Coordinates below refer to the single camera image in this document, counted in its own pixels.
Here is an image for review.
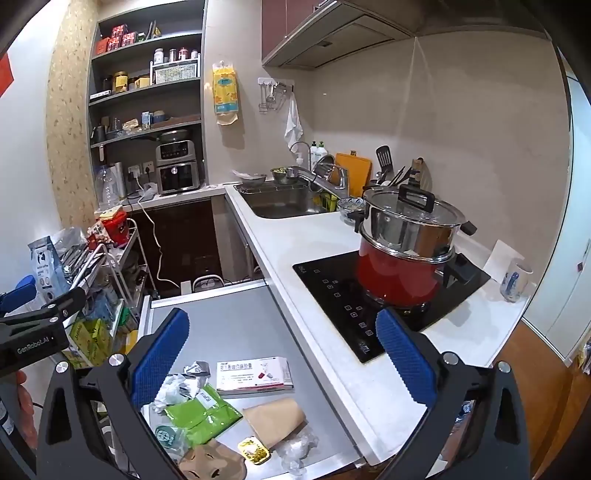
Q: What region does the clear plastic bag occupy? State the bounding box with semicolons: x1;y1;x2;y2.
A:
276;425;318;477

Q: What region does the steel kitchen sink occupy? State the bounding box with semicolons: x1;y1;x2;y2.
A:
235;182;329;219

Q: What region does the left hand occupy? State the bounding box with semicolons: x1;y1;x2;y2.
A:
16;371;38;450

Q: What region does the blue white coffee bag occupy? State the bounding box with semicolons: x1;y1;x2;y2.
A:
28;236;70;302

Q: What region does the red container on trolley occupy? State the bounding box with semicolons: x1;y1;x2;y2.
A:
99;206;129;247

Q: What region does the large clear water bottle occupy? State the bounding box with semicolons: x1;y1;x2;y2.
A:
95;165;120;211

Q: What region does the green plastic pouch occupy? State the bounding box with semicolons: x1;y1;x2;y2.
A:
165;384;242;447

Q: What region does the silver foil wrapper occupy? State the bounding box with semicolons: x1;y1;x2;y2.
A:
183;361;211;379

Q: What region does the white blue mug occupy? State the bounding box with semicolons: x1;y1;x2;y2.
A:
500;258;533;303

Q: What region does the grey air fryer oven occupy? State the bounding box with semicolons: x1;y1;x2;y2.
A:
155;129;200;195

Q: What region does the yellow foil wrapper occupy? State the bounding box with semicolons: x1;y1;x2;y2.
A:
238;436;271;465

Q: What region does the red cooking pot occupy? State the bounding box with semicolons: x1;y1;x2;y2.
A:
356;236;456;307

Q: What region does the brown paper bag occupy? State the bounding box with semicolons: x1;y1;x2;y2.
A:
242;398;305;449

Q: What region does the white red medicine box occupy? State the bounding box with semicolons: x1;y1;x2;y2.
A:
215;356;294;395

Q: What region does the black induction cooktop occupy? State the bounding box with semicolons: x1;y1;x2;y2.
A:
293;252;490;364

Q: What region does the steel pot with lid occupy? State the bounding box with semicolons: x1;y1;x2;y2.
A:
353;185;477;264

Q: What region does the yellow hanging bag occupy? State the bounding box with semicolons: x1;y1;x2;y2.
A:
212;61;239;126

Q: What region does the white hanging towel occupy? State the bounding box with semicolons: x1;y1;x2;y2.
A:
283;93;304;148

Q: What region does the blue patterned bowl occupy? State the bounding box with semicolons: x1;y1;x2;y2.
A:
337;197;365;225

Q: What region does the chrome faucet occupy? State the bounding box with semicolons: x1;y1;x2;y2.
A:
287;165;349;199

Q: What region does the orange cutting board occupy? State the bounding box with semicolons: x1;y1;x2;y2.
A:
335;153;373;197

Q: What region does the black spatula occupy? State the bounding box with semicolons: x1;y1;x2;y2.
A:
376;145;393;174

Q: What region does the red upper cabinet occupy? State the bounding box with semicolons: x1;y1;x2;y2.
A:
262;0;325;60

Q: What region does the range hood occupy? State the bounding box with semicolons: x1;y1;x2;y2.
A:
262;1;423;69

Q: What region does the white wire trolley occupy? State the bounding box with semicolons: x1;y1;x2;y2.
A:
62;219;156;368

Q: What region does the white power cable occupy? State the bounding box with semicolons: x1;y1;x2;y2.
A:
133;172;182;289

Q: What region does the grey wall shelf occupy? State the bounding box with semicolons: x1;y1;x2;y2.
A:
87;1;207;193

